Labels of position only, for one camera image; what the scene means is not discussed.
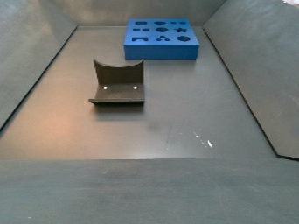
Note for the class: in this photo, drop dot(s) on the black curved holder stand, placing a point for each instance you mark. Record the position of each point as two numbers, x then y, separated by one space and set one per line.
120 84

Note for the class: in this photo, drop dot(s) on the blue shape sorter block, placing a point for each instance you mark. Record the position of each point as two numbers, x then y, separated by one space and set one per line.
160 39

